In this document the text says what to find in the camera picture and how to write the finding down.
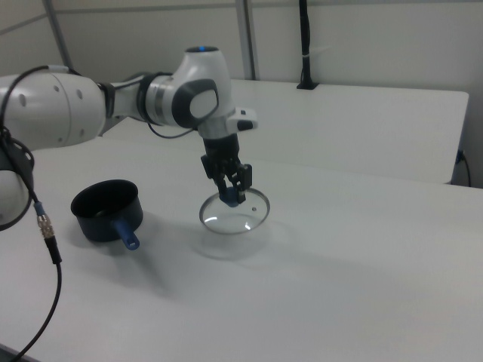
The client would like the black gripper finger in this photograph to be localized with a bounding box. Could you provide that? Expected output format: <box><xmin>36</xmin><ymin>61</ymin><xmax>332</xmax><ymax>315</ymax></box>
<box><xmin>230</xmin><ymin>163</ymin><xmax>254</xmax><ymax>205</ymax></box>
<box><xmin>200</xmin><ymin>153</ymin><xmax>230</xmax><ymax>201</ymax></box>

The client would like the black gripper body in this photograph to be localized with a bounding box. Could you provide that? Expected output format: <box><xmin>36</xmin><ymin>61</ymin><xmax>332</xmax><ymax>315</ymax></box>
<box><xmin>202</xmin><ymin>134</ymin><xmax>245</xmax><ymax>179</ymax></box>

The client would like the glass lid with blue knob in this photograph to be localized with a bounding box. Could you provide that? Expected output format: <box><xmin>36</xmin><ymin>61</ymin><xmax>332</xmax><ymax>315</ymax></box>
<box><xmin>198</xmin><ymin>186</ymin><xmax>271</xmax><ymax>235</ymax></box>

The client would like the white rectangular table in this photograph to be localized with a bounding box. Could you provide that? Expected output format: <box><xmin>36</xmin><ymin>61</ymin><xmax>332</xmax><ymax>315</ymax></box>
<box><xmin>98</xmin><ymin>77</ymin><xmax>470</xmax><ymax>185</ymax></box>

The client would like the black clamped pole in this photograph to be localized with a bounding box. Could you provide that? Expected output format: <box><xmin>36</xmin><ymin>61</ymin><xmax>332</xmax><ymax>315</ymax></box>
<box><xmin>296</xmin><ymin>0</ymin><xmax>321</xmax><ymax>91</ymax></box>

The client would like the wide grey metal post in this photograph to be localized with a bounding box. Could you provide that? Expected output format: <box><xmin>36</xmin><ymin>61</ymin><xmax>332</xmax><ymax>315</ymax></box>
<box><xmin>235</xmin><ymin>0</ymin><xmax>261</xmax><ymax>81</ymax></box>

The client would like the dark saucepan with blue handle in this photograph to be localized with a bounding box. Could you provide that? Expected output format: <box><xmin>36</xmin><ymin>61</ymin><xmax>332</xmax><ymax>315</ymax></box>
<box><xmin>70</xmin><ymin>179</ymin><xmax>145</xmax><ymax>251</ymax></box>

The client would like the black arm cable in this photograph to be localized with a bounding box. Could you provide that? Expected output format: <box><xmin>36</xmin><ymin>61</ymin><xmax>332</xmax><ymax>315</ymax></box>
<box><xmin>0</xmin><ymin>66</ymin><xmax>197</xmax><ymax>362</ymax></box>

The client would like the black cable with blue plug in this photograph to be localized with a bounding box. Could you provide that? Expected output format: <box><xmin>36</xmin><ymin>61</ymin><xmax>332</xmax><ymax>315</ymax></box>
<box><xmin>455</xmin><ymin>149</ymin><xmax>473</xmax><ymax>188</ymax></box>

